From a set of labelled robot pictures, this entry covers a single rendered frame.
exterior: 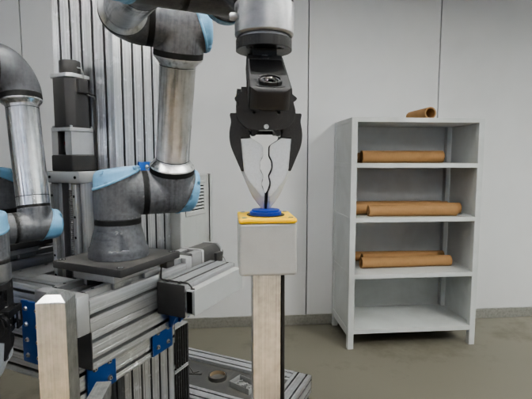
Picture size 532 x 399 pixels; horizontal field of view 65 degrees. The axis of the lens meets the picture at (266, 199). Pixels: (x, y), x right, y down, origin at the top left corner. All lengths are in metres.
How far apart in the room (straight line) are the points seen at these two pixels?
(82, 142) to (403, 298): 2.80
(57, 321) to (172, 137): 0.61
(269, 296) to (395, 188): 2.87
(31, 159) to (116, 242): 0.29
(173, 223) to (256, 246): 1.03
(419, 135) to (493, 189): 0.75
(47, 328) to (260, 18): 0.45
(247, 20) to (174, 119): 0.55
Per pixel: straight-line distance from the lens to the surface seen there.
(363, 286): 3.43
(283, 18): 0.55
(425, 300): 3.65
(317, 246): 3.26
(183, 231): 1.52
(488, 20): 3.82
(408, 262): 3.17
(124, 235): 1.10
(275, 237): 0.50
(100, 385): 0.97
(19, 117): 1.19
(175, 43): 1.01
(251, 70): 0.50
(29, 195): 1.16
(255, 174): 0.52
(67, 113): 1.34
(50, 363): 0.61
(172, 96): 1.04
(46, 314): 0.58
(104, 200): 1.10
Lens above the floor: 1.29
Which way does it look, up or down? 6 degrees down
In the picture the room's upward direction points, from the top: straight up
